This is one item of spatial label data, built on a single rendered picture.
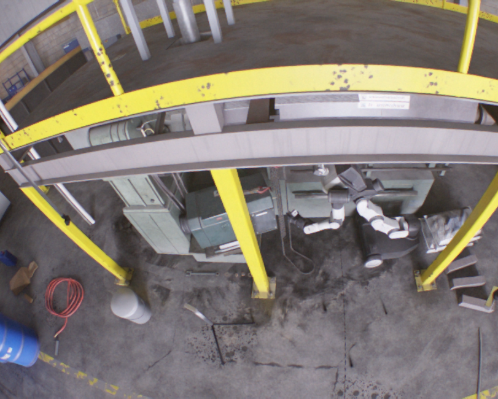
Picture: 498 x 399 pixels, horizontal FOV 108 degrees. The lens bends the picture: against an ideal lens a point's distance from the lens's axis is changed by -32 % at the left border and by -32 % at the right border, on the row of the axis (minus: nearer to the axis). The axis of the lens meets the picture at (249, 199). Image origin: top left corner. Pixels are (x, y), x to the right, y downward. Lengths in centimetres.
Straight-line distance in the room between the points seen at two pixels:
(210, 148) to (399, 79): 85
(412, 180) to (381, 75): 199
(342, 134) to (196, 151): 67
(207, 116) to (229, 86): 18
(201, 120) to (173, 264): 224
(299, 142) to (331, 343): 189
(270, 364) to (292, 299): 66
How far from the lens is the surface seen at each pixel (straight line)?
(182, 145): 126
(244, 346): 258
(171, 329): 284
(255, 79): 95
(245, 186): 230
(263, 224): 236
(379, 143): 124
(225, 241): 244
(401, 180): 282
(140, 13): 434
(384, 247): 279
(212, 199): 224
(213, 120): 109
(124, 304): 273
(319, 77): 95
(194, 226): 223
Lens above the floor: 251
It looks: 49 degrees down
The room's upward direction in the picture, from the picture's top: 15 degrees counter-clockwise
